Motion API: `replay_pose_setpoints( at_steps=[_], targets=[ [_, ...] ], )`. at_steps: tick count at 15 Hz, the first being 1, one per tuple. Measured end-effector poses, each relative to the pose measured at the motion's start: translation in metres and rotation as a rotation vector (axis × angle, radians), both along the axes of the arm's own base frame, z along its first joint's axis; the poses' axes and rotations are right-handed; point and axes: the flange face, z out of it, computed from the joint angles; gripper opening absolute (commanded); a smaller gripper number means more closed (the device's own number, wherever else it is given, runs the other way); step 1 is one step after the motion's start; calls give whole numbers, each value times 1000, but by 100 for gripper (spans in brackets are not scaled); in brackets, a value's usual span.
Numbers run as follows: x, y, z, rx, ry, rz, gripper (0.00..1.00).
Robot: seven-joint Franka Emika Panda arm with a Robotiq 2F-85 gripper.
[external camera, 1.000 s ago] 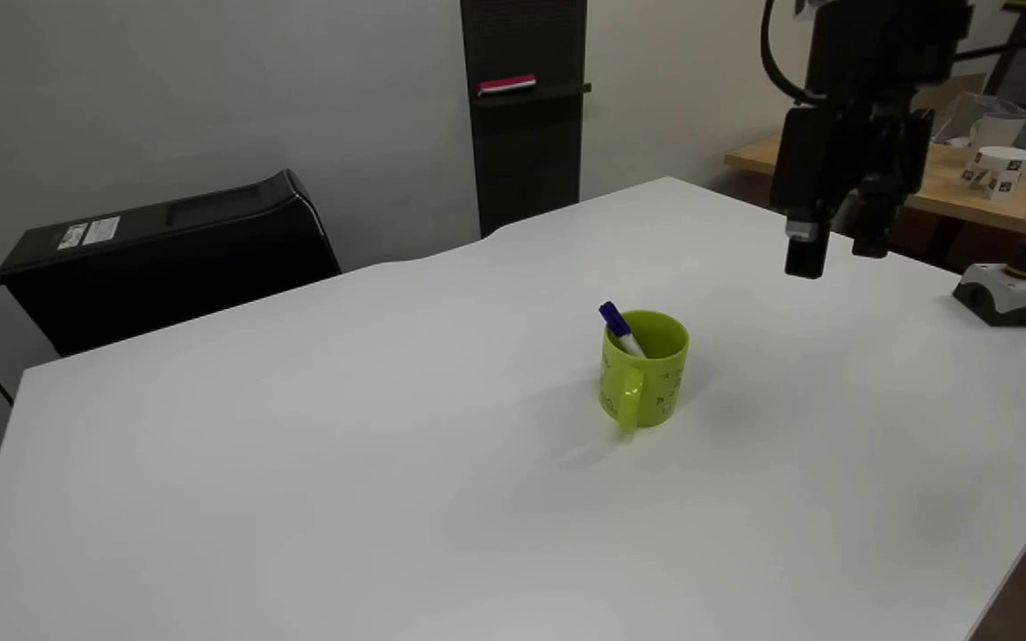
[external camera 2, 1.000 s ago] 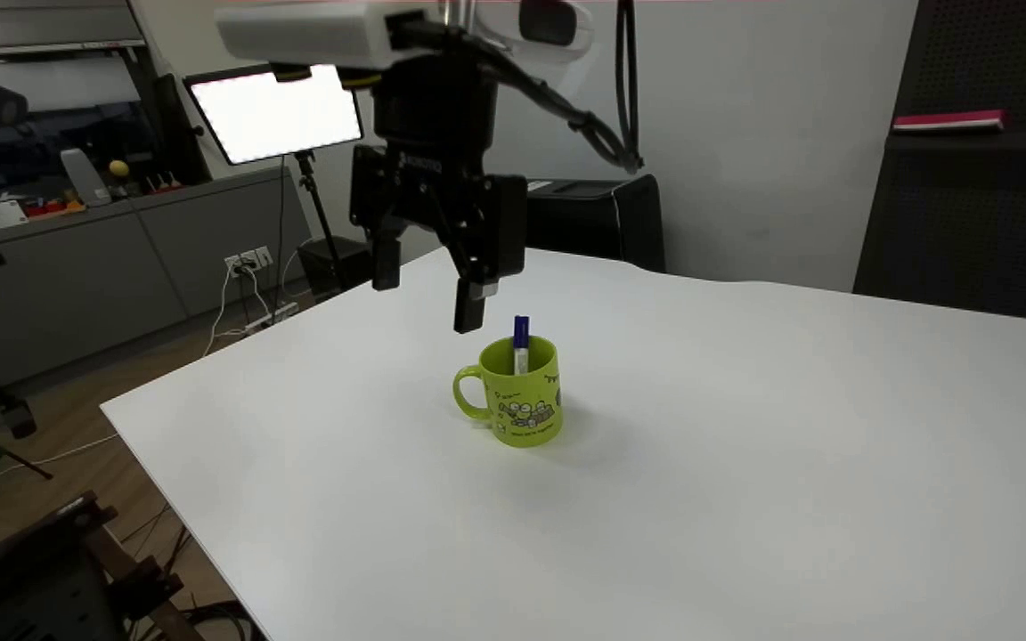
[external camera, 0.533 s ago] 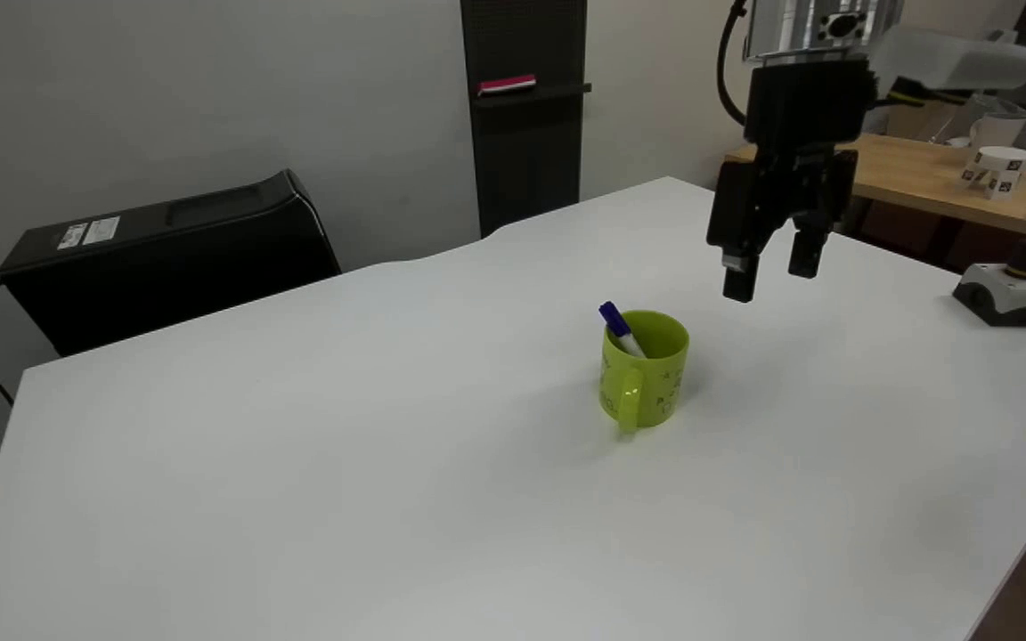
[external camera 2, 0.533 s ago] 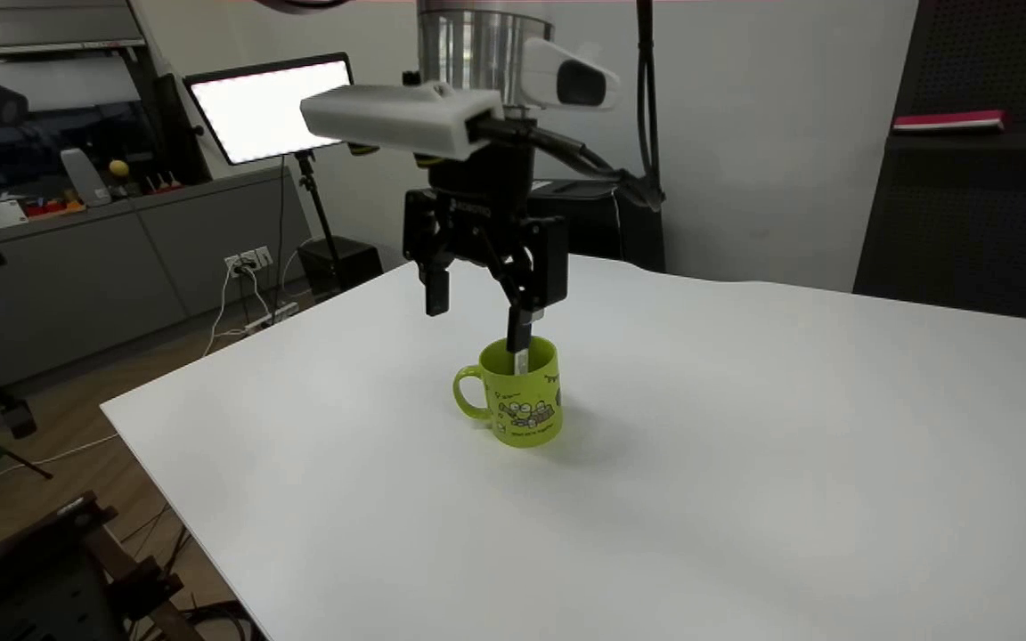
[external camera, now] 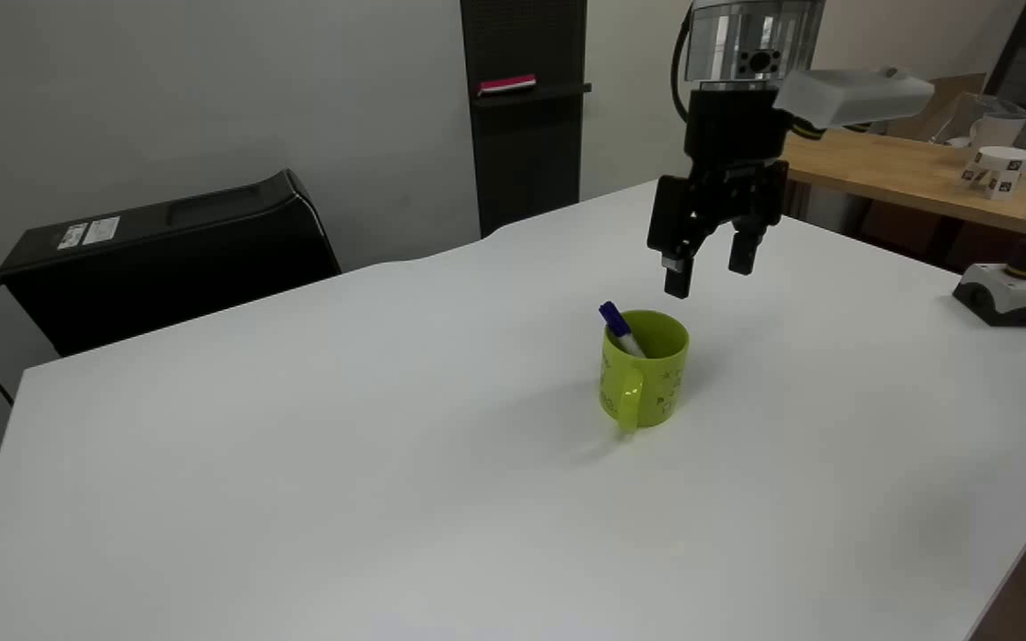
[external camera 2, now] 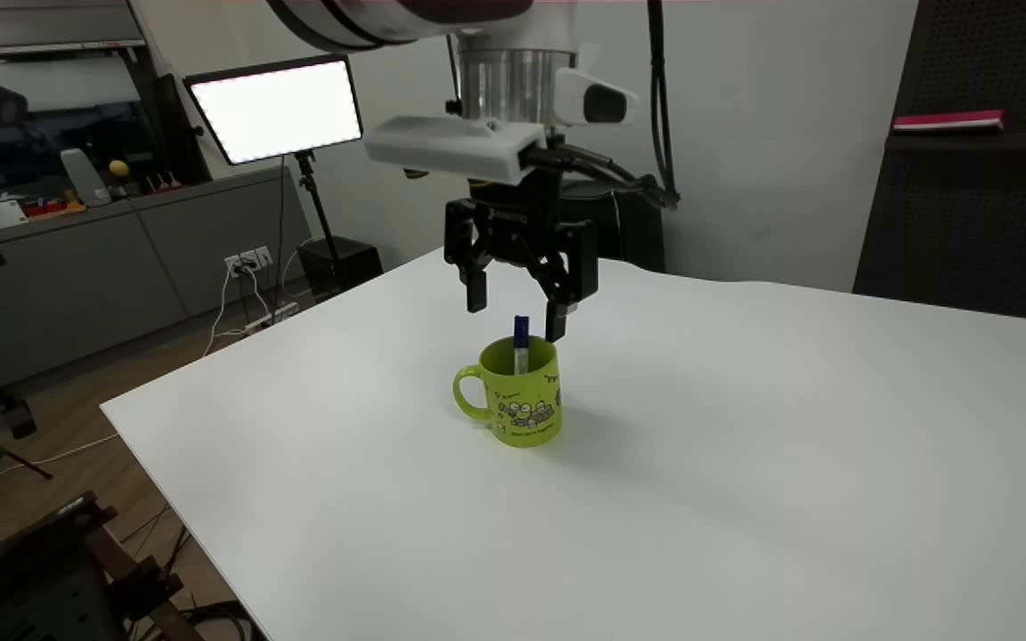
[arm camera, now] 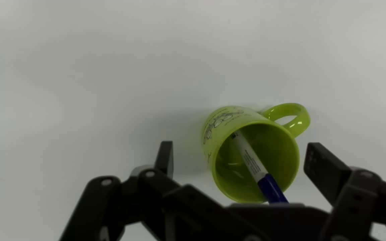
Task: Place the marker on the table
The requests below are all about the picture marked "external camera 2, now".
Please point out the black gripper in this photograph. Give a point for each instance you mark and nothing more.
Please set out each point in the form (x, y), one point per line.
(531, 220)

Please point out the white marker with blue cap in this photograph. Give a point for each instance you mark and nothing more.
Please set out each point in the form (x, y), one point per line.
(522, 333)

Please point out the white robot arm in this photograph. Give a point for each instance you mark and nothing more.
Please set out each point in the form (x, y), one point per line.
(513, 73)

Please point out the lime green ceramic mug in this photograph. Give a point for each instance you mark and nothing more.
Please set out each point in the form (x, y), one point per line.
(524, 419)

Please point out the large black box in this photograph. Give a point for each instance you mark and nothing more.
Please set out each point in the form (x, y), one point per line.
(636, 241)

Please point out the small black box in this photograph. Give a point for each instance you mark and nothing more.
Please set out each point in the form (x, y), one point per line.
(345, 262)

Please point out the black light stand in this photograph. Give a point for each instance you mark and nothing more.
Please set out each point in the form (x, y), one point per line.
(320, 215)

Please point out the white power outlet strip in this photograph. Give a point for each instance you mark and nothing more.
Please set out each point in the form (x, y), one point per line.
(248, 257)

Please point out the rectangular LED light panel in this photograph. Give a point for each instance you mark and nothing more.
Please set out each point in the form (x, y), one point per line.
(275, 108)

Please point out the small yellow ball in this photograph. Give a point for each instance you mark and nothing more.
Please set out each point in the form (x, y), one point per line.
(118, 168)

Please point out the grey low cabinet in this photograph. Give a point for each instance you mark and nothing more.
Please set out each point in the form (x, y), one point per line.
(86, 285)

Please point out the dark shelf unit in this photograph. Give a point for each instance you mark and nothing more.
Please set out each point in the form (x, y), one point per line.
(976, 226)

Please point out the pink book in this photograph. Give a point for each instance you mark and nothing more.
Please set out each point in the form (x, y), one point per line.
(950, 123)

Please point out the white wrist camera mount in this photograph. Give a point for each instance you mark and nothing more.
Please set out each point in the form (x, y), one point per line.
(453, 145)

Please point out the grey wall cabinet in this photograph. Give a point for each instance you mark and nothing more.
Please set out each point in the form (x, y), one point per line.
(28, 24)

